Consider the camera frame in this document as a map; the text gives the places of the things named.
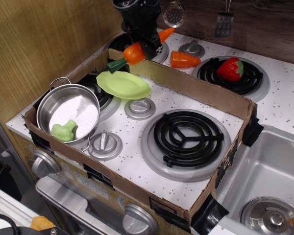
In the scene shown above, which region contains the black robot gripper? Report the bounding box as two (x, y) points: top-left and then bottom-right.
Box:
(112, 0), (163, 61)

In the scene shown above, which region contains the orange toy carrot green stem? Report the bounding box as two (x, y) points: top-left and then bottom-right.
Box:
(106, 27), (175, 75)

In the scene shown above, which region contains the orange toy carrot piece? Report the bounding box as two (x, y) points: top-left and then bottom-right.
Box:
(170, 51), (201, 68)

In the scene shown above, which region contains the light green plastic plate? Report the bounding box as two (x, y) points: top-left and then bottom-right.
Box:
(97, 71), (151, 100)

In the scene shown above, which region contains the back left black coil burner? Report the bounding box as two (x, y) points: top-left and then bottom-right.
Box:
(107, 31), (170, 64)

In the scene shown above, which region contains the black coil burner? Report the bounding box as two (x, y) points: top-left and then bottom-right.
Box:
(192, 56), (270, 102)
(107, 31), (170, 64)
(78, 73), (121, 122)
(141, 109), (231, 183)

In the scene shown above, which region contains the hanging metal strainer ladle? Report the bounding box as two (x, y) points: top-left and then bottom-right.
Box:
(162, 1), (187, 28)

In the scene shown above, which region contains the silver back stove knob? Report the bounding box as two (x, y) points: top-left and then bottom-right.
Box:
(178, 40), (205, 58)

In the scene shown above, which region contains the silver stove knob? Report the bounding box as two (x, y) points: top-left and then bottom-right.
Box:
(88, 132), (123, 161)
(178, 40), (205, 58)
(124, 98), (156, 120)

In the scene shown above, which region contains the silver stove knob upper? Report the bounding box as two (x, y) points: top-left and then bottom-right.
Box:
(124, 98), (156, 120)

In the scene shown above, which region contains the front left black coil burner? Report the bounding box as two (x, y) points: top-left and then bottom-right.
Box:
(78, 73), (121, 122)

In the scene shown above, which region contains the hanging metal spatula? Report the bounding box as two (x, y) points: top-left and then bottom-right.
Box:
(214, 0), (234, 38)

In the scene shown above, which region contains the red toy strawberry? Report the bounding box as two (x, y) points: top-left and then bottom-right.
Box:
(217, 57), (244, 82)

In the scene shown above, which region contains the silver metal pot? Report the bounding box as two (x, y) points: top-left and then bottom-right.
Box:
(36, 77), (100, 152)

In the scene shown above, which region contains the front right black coil burner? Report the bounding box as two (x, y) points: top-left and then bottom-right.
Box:
(141, 109), (231, 183)

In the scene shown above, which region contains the silver stove knob lower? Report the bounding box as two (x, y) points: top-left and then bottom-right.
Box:
(88, 132), (123, 161)

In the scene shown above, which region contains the back right black coil burner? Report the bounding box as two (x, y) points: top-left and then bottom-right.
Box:
(192, 56), (270, 102)

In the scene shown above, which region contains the light green toy broccoli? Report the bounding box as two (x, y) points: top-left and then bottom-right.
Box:
(51, 119), (76, 142)

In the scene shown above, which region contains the silver oven knob left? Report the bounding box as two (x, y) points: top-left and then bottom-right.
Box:
(32, 150), (61, 178)

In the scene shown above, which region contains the silver oven knob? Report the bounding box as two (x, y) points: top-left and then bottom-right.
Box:
(122, 203), (158, 235)
(32, 150), (61, 178)

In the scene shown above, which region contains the grey toy sink basin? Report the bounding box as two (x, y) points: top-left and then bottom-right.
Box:
(214, 126), (294, 235)

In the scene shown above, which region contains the silver oven knob right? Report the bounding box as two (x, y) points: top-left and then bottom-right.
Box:
(122, 203), (158, 235)

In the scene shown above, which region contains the silver sink drain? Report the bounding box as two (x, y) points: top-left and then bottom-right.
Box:
(240, 197), (294, 235)

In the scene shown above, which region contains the orange object bottom left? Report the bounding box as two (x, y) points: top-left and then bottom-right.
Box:
(30, 215), (54, 231)

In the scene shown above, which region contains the silver oven door handle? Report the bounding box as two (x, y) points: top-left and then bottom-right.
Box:
(35, 176), (94, 221)

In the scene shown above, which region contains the black cable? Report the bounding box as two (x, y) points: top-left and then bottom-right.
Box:
(0, 212), (20, 235)

